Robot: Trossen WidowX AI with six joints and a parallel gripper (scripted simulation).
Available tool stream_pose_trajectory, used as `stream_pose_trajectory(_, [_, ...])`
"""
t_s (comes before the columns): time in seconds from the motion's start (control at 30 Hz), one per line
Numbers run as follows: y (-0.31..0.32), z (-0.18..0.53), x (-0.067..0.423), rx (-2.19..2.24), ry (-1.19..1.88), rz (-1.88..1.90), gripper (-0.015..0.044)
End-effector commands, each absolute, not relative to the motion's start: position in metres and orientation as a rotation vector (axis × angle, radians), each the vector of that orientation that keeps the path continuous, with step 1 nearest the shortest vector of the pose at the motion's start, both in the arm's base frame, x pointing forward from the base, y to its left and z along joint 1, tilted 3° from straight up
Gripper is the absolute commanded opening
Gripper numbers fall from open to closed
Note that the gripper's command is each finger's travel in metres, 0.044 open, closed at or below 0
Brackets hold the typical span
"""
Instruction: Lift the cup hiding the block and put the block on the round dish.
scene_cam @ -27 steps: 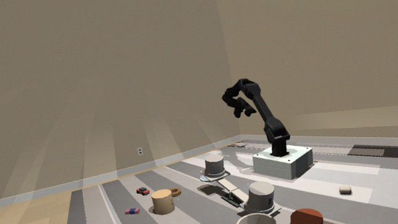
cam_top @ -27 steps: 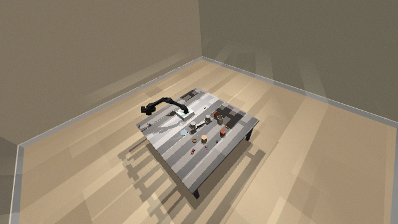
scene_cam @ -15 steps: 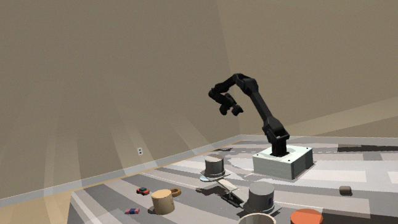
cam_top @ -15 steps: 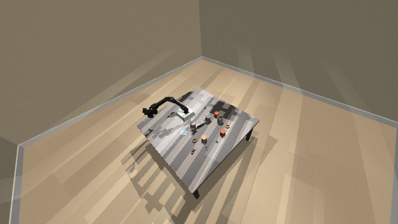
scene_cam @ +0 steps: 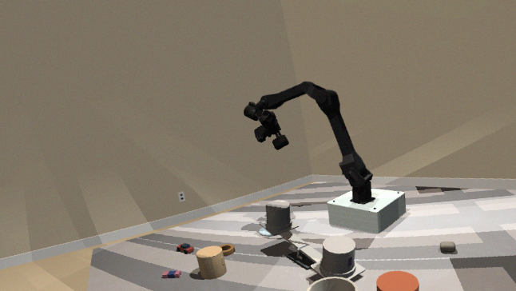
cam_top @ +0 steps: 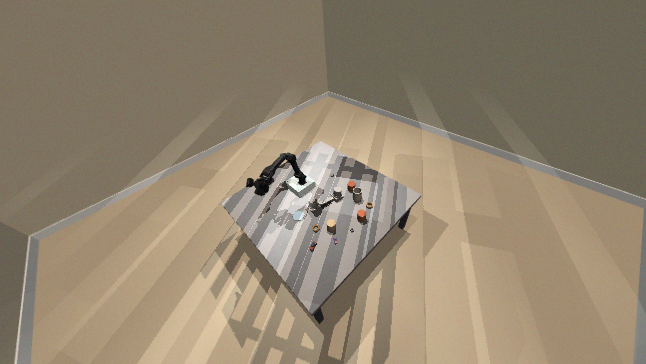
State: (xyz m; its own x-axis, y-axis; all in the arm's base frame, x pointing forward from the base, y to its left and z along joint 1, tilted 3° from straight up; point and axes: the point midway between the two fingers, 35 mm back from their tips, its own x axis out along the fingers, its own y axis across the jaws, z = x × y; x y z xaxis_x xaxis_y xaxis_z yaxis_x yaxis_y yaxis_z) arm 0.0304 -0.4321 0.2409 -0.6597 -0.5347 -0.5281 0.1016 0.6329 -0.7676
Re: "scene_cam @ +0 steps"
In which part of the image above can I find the tan cylinder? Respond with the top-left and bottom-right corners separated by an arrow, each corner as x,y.
196,245 -> 226,280

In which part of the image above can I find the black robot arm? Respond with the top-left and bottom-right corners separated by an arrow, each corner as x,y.
244,82 -> 375,205

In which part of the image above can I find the pink eraser with blue sleeve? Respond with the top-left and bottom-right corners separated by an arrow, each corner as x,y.
162,270 -> 181,279

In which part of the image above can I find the small red toy car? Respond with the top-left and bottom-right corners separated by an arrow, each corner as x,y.
177,243 -> 194,253

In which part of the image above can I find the small grey pebble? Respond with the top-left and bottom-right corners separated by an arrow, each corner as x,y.
439,241 -> 456,252

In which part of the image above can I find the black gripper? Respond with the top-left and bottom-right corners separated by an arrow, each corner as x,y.
264,111 -> 289,150

